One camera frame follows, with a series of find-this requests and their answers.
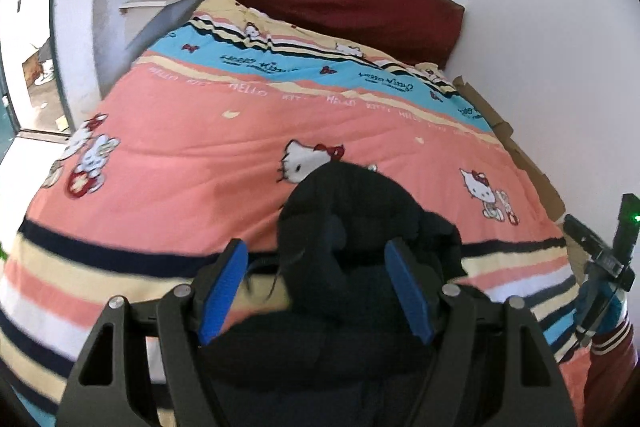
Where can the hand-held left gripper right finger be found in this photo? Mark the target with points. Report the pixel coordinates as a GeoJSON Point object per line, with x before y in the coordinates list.
{"type": "Point", "coordinates": [411, 292]}

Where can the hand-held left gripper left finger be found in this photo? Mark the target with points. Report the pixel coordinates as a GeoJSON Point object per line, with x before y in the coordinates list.
{"type": "Point", "coordinates": [225, 292]}

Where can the dark hooded puffer jacket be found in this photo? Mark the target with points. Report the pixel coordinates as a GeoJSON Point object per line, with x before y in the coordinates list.
{"type": "Point", "coordinates": [350, 207]}

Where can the person's right forearm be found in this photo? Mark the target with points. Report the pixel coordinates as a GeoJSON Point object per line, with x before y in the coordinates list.
{"type": "Point", "coordinates": [610, 357]}

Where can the pink cartoon printed blanket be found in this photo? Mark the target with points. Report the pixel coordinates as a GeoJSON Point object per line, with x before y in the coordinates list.
{"type": "Point", "coordinates": [200, 157]}

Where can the brown cardboard sheet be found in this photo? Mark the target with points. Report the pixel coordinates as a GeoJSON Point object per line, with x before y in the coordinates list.
{"type": "Point", "coordinates": [520, 157]}

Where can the grey cloth bundle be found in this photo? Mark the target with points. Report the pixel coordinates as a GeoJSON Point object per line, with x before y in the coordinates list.
{"type": "Point", "coordinates": [47, 51]}

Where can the white wall shelf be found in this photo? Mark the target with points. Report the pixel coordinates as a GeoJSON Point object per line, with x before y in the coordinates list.
{"type": "Point", "coordinates": [160, 2]}

